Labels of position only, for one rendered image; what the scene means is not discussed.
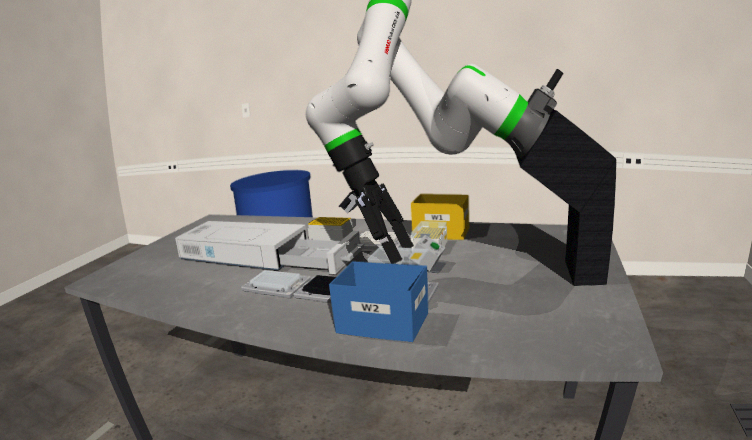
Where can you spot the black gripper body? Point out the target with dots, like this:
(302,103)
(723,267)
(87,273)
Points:
(362,177)

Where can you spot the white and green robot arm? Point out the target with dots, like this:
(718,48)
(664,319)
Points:
(474,98)

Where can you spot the blue bin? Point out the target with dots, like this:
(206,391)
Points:
(390,309)

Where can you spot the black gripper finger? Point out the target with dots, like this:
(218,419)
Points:
(376,225)
(395,219)

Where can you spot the yellow bin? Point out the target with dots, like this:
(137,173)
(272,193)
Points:
(453,210)

